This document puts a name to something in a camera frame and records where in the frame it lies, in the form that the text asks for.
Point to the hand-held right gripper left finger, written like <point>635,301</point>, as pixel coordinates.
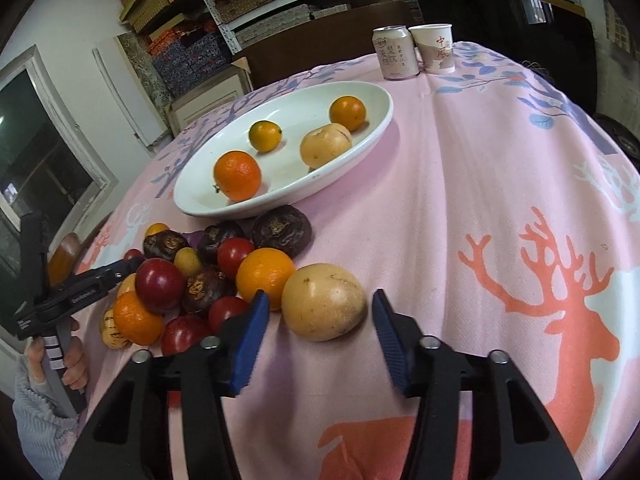
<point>250,345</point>

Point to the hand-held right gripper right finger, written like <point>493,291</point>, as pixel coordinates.
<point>390,345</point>

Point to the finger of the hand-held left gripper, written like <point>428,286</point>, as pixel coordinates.
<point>105,280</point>

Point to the large yellow-orange persimmon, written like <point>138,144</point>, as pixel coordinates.
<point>110,330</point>

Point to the dark red plum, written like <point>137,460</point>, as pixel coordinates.
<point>159,284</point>
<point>182,335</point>

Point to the small orange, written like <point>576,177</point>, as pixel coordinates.
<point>156,230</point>

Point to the large yellow passion fruit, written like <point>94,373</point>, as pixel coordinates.
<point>324,301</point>

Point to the small yellow fruit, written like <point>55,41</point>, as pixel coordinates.
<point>126,285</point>
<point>188,261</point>

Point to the large dark purple passion fruit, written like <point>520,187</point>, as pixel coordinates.
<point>281,230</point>

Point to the white oval bowl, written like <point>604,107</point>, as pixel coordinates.
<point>295,110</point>

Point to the person's left forearm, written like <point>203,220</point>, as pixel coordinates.
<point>35,425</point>

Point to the person's left hand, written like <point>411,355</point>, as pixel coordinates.
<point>75,357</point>

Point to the brown wooden chair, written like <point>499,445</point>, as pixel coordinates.
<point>62,260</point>

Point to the white framed window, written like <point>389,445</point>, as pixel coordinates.
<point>30,150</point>

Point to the pink printed tablecloth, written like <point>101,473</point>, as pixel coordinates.
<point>425,210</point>

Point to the white door panel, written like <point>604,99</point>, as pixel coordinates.
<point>122,100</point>

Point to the tan passion fruit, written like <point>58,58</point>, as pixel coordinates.
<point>325,145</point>

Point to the cream framed wooden panel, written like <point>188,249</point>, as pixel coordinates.
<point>210,97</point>

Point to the small yellow citrus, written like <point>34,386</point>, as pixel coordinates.
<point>265,135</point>

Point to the grey speckled stone slab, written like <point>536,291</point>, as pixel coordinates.
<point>137,60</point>

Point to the stack of blue patterned boxes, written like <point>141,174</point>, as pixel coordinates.
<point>195,62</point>

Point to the stack of orange patterned boxes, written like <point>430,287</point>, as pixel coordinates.
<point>175,37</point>

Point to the white metal shelf rack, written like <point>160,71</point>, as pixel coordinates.
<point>220,15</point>

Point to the pale drink can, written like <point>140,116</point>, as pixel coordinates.
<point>395,55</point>

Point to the dark brown wooden board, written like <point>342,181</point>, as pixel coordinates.
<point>310,55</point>

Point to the white paper cup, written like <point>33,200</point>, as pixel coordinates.
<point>435,50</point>

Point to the dark round object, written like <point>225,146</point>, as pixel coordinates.
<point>620,140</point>

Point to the stack of grey patterned boxes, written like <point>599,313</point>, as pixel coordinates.
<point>280,22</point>

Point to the black screen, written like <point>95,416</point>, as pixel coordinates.
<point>500,20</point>

